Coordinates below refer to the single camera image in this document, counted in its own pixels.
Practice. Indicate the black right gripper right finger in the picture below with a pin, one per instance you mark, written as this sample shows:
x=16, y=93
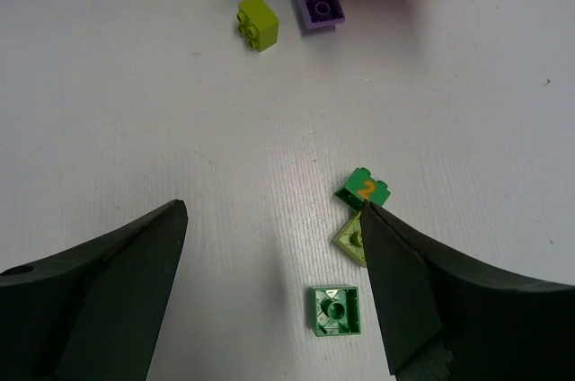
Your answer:
x=444, y=315

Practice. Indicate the green lego brick number two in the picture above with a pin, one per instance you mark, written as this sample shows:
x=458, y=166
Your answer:
x=359, y=187

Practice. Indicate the lime hollow lego brick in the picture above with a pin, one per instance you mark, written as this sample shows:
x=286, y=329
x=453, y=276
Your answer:
x=349, y=240

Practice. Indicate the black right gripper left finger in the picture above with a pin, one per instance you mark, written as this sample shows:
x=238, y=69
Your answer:
x=94, y=311

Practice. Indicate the lime 2x2 lego brick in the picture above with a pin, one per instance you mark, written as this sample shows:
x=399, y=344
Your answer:
x=257, y=24

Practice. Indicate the green hollow lego brick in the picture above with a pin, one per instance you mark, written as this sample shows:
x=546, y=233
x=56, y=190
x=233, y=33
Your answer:
x=333, y=311

